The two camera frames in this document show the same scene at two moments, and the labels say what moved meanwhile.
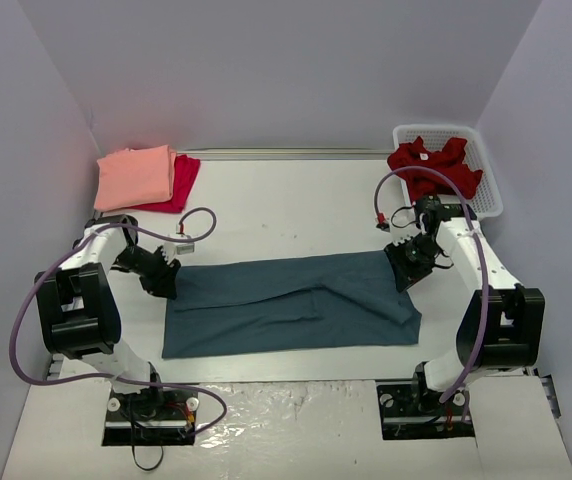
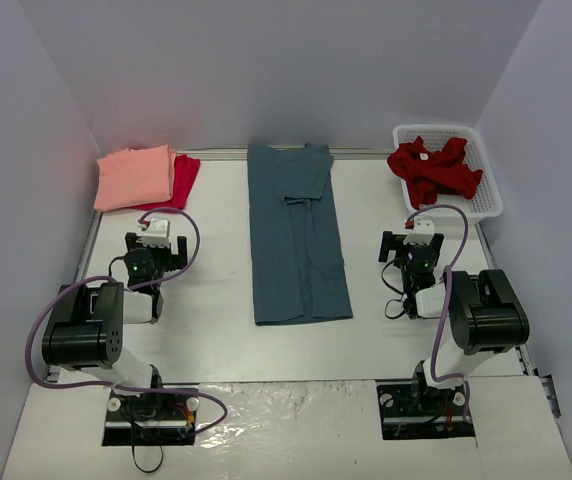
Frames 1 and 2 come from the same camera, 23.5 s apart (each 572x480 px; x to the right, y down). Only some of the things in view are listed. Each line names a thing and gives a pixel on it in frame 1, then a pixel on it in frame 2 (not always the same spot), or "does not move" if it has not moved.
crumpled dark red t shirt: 457,178 does not move
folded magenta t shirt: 185,171 does not move
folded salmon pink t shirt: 135,177 does not move
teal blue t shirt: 274,304 → 298,262
